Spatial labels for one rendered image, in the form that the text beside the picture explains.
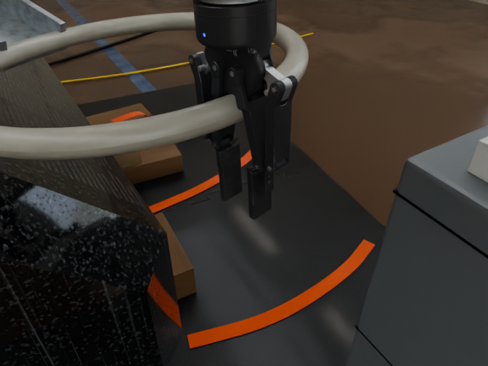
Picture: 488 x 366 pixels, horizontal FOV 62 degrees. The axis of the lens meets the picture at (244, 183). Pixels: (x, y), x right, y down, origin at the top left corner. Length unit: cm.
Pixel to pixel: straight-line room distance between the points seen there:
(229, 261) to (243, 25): 118
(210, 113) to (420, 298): 45
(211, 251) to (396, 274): 91
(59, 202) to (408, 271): 54
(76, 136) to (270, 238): 122
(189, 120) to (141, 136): 5
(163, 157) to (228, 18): 150
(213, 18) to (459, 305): 49
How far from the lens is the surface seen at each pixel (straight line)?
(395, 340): 80
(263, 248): 151
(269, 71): 38
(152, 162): 183
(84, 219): 69
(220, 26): 37
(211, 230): 158
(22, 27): 88
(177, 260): 133
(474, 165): 60
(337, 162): 202
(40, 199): 67
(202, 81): 45
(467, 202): 57
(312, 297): 139
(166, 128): 39
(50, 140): 41
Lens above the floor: 111
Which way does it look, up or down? 37 degrees down
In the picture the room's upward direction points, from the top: straight up
